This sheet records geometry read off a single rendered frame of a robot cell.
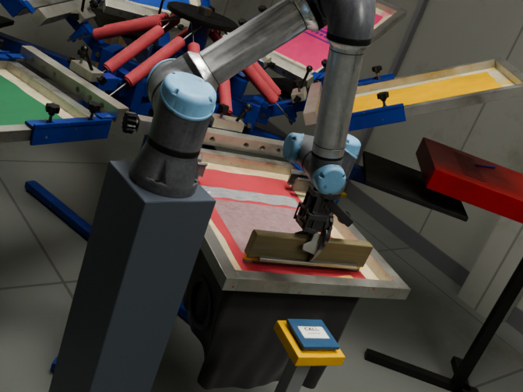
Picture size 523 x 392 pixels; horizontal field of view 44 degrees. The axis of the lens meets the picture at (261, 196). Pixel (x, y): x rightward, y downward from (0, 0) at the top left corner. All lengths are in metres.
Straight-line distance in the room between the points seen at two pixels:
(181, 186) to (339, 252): 0.62
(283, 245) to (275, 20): 0.60
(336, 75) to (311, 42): 2.12
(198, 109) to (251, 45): 0.23
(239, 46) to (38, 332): 1.72
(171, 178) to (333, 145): 0.37
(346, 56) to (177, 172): 0.43
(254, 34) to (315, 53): 2.00
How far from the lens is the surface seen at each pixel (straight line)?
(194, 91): 1.32
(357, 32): 1.37
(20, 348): 2.73
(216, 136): 2.30
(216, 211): 1.93
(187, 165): 1.36
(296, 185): 2.22
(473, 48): 4.63
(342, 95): 1.41
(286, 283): 1.65
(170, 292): 1.51
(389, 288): 1.84
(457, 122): 4.62
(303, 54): 3.44
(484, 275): 4.33
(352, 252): 1.85
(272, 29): 1.46
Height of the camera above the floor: 1.79
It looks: 23 degrees down
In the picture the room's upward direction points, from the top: 21 degrees clockwise
